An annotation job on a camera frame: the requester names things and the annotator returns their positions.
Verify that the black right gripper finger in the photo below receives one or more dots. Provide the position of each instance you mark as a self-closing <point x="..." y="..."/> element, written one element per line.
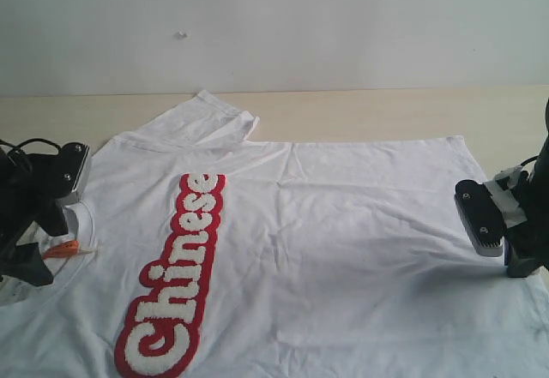
<point x="518" y="265"/>

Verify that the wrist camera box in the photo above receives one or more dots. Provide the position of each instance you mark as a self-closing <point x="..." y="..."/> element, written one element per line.
<point x="69" y="173"/>
<point x="480" y="217"/>

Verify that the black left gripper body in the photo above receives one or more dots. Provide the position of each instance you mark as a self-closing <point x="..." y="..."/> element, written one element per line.
<point x="23" y="188"/>

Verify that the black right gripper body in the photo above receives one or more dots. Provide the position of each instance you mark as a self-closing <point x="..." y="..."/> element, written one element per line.
<point x="531" y="236"/>

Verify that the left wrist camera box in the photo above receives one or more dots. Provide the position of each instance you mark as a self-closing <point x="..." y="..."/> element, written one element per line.
<point x="69" y="173"/>

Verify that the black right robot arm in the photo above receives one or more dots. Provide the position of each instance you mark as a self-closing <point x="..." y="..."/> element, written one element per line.
<point x="538" y="177"/>

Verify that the white t-shirt red lettering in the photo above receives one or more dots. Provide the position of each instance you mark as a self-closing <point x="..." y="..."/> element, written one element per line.
<point x="209" y="255"/>

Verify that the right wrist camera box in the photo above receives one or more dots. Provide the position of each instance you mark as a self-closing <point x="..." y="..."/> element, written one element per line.
<point x="480" y="217"/>

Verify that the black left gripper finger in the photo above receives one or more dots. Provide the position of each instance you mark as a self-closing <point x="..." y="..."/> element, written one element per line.
<point x="52" y="219"/>
<point x="24" y="262"/>

